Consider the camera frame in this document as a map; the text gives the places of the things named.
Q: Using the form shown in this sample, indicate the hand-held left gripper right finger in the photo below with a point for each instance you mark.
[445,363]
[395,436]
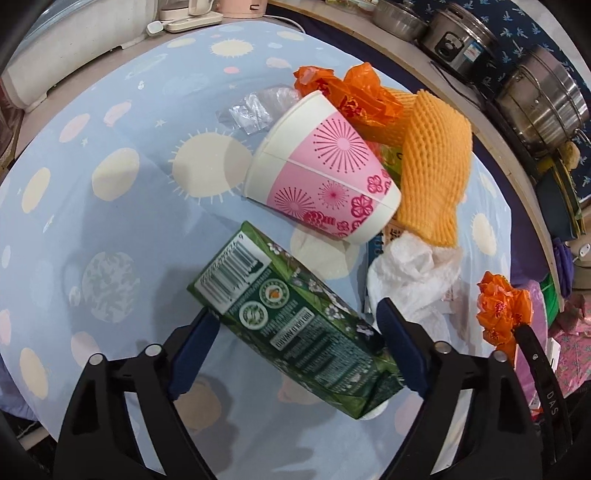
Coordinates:
[406,344]

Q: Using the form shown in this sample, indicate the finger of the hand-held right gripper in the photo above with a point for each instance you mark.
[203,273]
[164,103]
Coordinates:
[542,383]

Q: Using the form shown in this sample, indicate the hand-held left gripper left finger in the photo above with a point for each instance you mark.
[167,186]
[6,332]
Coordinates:
[194,350]

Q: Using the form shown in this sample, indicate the pink lined trash bin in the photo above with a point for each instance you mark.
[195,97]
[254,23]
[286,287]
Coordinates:
[538,318]

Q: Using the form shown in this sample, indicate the orange plastic bag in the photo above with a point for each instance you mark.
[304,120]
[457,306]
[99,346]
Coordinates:
[364,92]
[501,309]

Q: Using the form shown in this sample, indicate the green drink carton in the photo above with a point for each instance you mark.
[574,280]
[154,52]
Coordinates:
[286,314]

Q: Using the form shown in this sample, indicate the orange foam fruit net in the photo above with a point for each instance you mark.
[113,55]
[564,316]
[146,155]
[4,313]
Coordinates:
[434,161]

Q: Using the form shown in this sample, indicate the pink white paper cup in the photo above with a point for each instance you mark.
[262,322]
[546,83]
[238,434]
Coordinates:
[318,166]

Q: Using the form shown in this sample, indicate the clear plastic wrapper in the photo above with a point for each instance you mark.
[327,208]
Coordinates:
[258,108]

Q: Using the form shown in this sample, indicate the pink floral cloth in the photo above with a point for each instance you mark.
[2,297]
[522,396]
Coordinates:
[575,355]

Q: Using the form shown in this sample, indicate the white plastic bag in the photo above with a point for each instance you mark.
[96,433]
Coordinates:
[406,272]

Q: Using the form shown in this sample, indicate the blue printed packet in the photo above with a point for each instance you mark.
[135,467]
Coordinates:
[375,247]

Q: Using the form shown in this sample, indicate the blue planet print tablecloth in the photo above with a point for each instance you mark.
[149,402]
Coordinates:
[138,230]

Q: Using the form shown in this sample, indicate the purple towel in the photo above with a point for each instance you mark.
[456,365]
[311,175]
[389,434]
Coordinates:
[561,251]

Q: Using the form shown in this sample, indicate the blue grey basin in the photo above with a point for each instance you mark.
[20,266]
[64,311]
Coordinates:
[554,203]

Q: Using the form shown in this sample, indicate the green yellow wrapper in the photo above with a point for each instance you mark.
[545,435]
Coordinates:
[390,157]

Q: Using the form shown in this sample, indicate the yellow basin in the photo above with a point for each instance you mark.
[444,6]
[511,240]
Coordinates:
[569,184]

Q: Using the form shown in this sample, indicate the black induction cooker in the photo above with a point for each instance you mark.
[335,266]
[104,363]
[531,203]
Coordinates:
[519,147]

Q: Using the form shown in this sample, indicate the loofah sponge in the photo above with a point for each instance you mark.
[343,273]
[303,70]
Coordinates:
[569,154]

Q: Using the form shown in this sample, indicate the steel steamer pot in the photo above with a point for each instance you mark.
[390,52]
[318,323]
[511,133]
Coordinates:
[540,101]

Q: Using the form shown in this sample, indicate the steel rice cooker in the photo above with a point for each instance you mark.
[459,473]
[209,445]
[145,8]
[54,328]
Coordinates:
[457,41]

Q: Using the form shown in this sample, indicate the white container clear lid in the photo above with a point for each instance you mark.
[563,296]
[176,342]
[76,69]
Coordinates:
[69,64]

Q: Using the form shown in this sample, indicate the steel bowl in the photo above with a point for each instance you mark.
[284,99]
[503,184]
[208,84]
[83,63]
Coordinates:
[399,21]

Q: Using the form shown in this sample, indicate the white plug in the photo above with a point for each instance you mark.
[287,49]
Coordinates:
[155,27]

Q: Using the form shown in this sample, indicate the white power strip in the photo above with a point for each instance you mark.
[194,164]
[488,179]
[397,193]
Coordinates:
[194,22]

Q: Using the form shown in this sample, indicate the dark blue patterned cloth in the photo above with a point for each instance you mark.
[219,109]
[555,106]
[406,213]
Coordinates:
[517,18]

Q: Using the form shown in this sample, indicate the pink electric kettle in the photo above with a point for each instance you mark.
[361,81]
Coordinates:
[242,7]

